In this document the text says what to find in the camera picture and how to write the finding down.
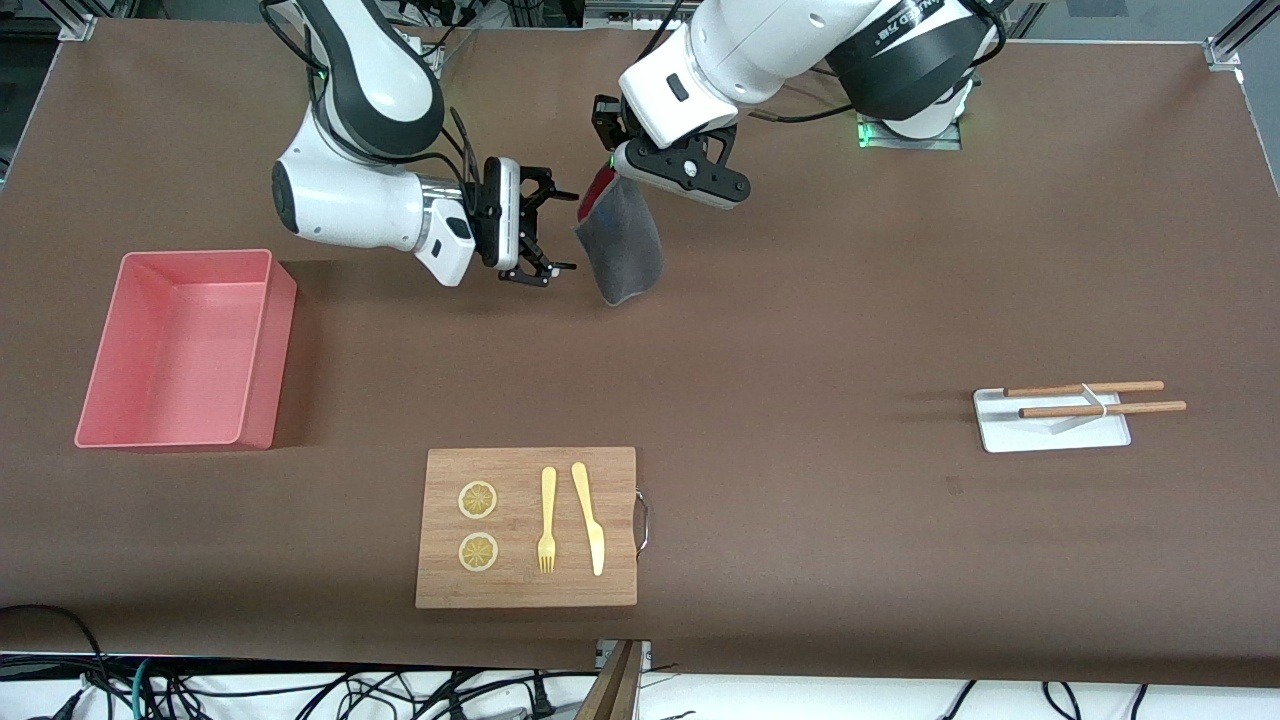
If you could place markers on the aluminium frame corner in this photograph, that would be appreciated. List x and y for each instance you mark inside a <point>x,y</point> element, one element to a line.
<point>1235,40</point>
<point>78,27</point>

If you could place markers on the wooden cutting board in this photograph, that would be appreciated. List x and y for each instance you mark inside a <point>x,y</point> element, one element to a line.
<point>520,590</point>

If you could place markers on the lemon slice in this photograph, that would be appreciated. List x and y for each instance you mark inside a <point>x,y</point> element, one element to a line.
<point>478,552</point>
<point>477,500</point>

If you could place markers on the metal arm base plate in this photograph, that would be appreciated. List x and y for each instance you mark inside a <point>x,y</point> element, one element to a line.
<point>880,140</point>

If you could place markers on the white chopstick rest tray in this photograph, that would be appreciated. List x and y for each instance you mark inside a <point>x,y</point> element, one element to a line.
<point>1010,435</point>

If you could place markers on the wooden chopstick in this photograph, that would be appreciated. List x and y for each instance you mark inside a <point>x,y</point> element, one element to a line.
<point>1130,386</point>
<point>1140,407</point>

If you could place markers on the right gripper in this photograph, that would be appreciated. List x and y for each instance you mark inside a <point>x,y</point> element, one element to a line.
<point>531,215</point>

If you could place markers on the pink plastic bin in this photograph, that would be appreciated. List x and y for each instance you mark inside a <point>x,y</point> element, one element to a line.
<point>180,340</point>

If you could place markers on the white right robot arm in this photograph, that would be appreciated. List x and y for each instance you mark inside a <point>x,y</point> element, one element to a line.
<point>340,200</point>

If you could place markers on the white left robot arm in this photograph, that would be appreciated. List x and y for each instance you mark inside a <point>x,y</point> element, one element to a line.
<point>760,40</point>

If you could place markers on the wooden plank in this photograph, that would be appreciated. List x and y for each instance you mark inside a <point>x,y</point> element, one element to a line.
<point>612,690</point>

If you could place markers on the yellow plastic fork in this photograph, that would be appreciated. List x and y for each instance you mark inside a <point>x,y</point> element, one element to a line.
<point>548,500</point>

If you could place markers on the yellow plastic knife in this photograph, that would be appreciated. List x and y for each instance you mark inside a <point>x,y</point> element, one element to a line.
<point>580,485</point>

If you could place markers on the grey and pink cloth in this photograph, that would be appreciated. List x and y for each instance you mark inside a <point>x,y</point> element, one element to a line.
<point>625,250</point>

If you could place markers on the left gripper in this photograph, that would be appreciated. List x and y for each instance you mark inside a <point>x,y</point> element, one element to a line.
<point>605,122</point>

